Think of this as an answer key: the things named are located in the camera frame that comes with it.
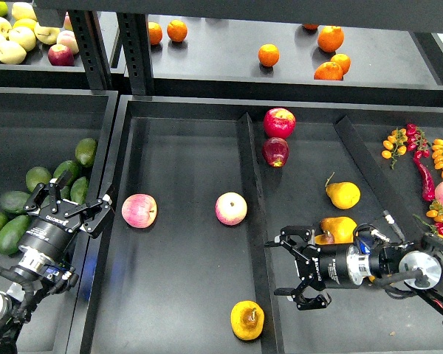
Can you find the green avocado top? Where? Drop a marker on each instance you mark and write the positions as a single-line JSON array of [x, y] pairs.
[[85, 152]]

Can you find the pink apple left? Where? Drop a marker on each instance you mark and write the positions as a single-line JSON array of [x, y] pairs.
[[139, 210]]

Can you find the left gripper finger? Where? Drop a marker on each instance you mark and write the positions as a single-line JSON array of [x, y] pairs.
[[91, 217], [51, 189]]

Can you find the pale yellow apple right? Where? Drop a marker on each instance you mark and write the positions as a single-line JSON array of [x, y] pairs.
[[46, 35]]

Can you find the red apple on shelf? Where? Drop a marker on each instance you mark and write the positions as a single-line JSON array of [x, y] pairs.
[[60, 55]]

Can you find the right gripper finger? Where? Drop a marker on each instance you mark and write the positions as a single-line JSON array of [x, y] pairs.
[[303, 302], [297, 240]]

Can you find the pink peach on shelf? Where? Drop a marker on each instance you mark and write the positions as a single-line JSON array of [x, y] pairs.
[[67, 38]]

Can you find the bright red apple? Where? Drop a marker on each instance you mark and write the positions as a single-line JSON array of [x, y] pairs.
[[279, 122]]

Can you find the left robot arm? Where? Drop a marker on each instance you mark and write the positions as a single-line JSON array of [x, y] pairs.
[[43, 270]]

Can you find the green avocado small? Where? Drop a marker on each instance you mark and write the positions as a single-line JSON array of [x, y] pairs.
[[69, 165]]

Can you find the dark avocado left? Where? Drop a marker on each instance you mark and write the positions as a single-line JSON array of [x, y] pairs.
[[13, 202]]

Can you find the green avocado narrow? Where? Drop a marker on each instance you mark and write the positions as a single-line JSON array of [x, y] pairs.
[[79, 190]]

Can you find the mixed cherry tomato bunch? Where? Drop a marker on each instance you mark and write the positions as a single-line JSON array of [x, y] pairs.
[[435, 222]]

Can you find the yellow pear with brown spot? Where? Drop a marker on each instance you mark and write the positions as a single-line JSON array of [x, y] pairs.
[[247, 320]]

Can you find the green avocado round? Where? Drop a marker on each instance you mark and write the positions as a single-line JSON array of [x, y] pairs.
[[35, 176]]

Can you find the pale yellow apple front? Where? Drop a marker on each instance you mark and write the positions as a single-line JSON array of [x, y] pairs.
[[12, 53]]

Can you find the black shelf post right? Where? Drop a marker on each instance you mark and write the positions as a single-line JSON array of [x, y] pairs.
[[137, 50]]

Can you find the black shelf post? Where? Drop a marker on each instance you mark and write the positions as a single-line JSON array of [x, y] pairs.
[[137, 50], [86, 28]]

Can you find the black centre tray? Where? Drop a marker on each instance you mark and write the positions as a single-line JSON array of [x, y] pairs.
[[170, 288]]

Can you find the pale yellow apple middle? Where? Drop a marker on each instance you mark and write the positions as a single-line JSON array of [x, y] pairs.
[[23, 36]]

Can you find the yellow lemon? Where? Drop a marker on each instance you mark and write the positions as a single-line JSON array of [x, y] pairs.
[[25, 22]]

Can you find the yellow pear upper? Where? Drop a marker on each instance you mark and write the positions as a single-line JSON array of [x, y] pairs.
[[343, 195]]

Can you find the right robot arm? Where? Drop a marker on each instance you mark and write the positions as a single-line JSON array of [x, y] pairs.
[[402, 269]]

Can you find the dark green avocado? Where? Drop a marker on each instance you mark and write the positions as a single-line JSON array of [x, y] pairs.
[[64, 193]]

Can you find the orange cherry tomato bunch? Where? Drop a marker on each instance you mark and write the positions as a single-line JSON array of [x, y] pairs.
[[394, 146]]

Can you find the pink apple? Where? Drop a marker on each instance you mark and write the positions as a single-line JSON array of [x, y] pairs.
[[139, 210], [231, 208]]

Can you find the red cherry tomato bunch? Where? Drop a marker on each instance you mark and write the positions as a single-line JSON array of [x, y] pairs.
[[417, 142]]

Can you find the dark red apple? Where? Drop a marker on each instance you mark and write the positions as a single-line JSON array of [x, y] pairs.
[[275, 151]]

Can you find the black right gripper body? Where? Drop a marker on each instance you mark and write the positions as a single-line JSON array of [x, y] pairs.
[[326, 266]]

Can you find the black shelf post left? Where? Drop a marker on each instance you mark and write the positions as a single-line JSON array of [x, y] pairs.
[[86, 28]]

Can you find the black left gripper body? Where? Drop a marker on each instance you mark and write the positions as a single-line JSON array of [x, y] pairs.
[[51, 233]]

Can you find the pink apple centre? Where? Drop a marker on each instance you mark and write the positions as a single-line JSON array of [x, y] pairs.
[[231, 208]]

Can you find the green avocado lower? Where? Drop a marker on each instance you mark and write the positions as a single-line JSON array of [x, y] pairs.
[[11, 234]]

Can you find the black upper left tray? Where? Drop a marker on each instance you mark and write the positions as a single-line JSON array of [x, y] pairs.
[[37, 72]]

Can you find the yellow pear middle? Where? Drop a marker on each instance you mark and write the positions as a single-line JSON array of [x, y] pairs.
[[336, 230]]

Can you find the red chili pepper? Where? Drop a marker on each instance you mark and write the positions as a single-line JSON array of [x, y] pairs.
[[428, 186]]

